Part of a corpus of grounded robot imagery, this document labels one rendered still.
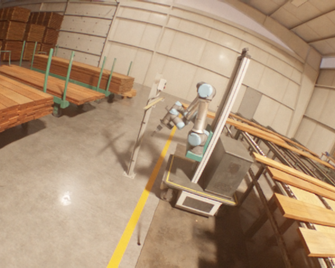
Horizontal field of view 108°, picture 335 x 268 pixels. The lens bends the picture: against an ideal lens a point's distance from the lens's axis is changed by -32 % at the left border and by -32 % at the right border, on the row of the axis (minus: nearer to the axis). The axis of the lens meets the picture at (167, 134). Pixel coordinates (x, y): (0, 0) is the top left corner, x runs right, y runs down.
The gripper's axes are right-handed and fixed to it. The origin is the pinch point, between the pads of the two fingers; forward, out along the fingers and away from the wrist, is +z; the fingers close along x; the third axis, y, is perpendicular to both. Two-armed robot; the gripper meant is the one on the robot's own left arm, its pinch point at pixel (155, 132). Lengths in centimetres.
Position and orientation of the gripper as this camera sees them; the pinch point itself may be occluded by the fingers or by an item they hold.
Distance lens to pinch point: 176.2
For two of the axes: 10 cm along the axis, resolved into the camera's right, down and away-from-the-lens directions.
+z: -6.2, 6.2, 4.8
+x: -3.0, 3.8, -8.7
